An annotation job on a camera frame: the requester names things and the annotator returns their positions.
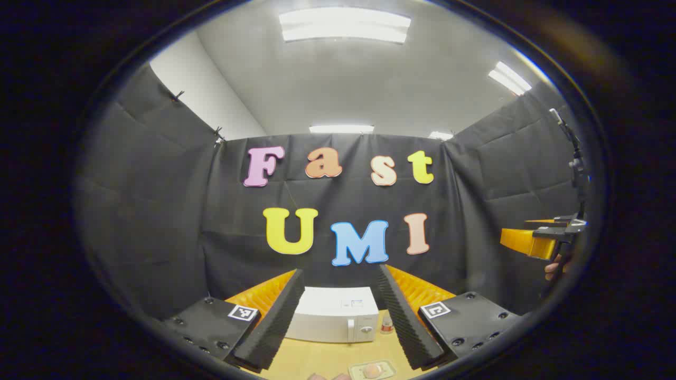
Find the clear bottle red label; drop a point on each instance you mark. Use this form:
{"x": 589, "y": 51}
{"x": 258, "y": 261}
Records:
{"x": 387, "y": 326}

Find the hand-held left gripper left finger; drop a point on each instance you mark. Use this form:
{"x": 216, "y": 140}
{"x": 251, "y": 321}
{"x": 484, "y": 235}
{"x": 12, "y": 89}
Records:
{"x": 274, "y": 322}

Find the pale green square plate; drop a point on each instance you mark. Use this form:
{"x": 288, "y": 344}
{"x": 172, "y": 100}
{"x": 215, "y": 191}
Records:
{"x": 390, "y": 368}

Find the white microwave oven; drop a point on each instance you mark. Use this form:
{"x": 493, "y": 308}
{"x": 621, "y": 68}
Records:
{"x": 332, "y": 316}

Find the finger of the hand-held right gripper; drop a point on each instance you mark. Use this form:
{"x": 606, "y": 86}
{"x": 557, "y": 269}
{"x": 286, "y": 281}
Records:
{"x": 523, "y": 243}
{"x": 560, "y": 219}

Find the ceiling light panel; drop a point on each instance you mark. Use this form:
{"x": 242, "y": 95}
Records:
{"x": 509, "y": 78}
{"x": 441, "y": 135}
{"x": 341, "y": 129}
{"x": 343, "y": 25}

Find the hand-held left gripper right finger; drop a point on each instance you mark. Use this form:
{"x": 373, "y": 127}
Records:
{"x": 401, "y": 322}

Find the black cloth clip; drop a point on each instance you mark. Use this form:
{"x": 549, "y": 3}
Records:
{"x": 218, "y": 134}
{"x": 177, "y": 96}

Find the crumb-coated cream bun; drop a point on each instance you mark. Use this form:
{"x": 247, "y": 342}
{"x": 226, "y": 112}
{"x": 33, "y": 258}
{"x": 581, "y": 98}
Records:
{"x": 373, "y": 370}

